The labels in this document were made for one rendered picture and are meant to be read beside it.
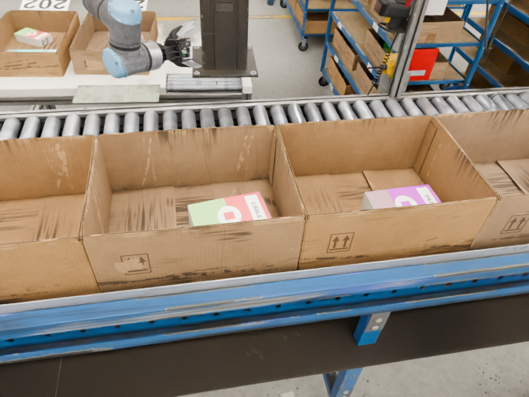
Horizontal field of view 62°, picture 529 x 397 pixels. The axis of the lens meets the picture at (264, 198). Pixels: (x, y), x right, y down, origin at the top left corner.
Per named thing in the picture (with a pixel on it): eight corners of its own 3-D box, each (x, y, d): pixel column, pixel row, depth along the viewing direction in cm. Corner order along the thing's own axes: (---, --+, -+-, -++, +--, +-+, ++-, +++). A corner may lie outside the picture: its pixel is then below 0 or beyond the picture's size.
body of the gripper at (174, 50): (195, 60, 148) (167, 67, 140) (179, 59, 153) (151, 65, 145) (191, 35, 144) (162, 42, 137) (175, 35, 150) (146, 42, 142)
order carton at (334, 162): (413, 168, 118) (434, 114, 106) (467, 253, 97) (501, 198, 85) (270, 179, 111) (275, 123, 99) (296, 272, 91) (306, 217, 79)
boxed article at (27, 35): (28, 35, 188) (26, 27, 186) (53, 42, 185) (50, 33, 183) (16, 41, 183) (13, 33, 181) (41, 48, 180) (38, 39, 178)
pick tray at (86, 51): (159, 33, 198) (156, 10, 191) (149, 76, 170) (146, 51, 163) (94, 31, 195) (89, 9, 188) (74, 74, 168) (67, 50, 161)
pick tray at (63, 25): (83, 33, 193) (78, 10, 186) (64, 77, 166) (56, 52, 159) (16, 33, 190) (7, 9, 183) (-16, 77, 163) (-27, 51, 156)
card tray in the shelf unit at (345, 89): (327, 68, 311) (330, 55, 304) (368, 68, 315) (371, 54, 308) (342, 98, 282) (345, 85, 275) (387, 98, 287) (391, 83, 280)
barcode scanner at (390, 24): (367, 24, 157) (377, -6, 150) (396, 27, 160) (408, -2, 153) (373, 31, 153) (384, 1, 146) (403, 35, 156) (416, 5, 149)
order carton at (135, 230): (271, 179, 111) (276, 123, 99) (297, 272, 91) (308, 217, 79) (110, 191, 105) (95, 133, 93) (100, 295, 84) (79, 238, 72)
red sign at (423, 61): (427, 79, 173) (438, 48, 164) (429, 80, 172) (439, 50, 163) (390, 81, 170) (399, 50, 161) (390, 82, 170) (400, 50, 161)
